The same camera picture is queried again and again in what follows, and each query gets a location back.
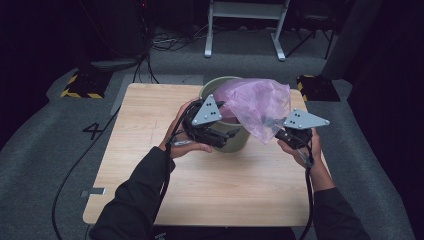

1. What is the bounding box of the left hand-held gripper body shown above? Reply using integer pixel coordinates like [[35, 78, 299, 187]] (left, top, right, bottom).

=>
[[181, 94, 231, 149]]

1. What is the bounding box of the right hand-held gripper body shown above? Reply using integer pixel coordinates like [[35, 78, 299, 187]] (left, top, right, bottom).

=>
[[280, 108, 331, 151]]

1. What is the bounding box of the green plastic bucket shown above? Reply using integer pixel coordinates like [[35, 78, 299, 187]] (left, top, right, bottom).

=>
[[199, 75, 252, 154]]

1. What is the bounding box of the pink plastic bag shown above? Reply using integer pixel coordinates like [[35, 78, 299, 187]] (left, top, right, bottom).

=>
[[213, 78, 292, 145]]

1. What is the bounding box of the person's right hand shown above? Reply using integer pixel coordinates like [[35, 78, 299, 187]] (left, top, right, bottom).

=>
[[277, 128, 323, 170]]

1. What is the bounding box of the person's left hand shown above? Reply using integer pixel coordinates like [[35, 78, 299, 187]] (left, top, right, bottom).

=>
[[158, 97, 214, 161]]

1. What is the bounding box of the black folding stand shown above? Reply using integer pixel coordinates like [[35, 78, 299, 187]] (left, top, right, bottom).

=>
[[285, 13, 338, 60]]

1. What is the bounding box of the grey column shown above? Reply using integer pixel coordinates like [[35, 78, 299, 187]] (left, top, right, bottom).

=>
[[321, 0, 385, 81]]

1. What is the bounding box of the person's dark torso clothing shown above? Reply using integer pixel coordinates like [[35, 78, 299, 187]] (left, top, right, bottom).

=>
[[151, 226, 298, 240]]

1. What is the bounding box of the dark equipment stand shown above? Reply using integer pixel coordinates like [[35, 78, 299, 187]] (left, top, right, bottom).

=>
[[75, 0, 155, 73]]

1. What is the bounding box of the white metal stand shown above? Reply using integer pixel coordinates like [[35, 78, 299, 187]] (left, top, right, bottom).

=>
[[203, 0, 291, 62]]

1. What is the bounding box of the grey tape strip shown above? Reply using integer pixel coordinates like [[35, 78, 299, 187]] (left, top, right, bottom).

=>
[[80, 187, 107, 198]]

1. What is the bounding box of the black yellow striped base plate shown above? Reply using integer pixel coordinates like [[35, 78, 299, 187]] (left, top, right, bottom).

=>
[[60, 70, 113, 100], [296, 74, 341, 103]]

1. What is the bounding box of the left hand-held gripper cable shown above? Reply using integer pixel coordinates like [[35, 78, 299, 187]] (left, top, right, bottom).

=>
[[153, 99, 202, 221]]

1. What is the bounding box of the hand-held gripper cable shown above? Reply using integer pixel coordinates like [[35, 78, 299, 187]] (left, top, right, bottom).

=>
[[297, 141, 316, 240], [153, 99, 202, 221]]

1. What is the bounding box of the right hand-held gripper cable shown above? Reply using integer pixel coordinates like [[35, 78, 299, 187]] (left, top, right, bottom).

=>
[[297, 141, 316, 240]]

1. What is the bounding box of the bundle of floor cables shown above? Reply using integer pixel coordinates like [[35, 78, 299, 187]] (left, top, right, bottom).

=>
[[132, 24, 209, 84]]

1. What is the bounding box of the long black floor cable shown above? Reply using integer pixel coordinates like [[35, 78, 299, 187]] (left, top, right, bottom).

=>
[[51, 105, 122, 240]]

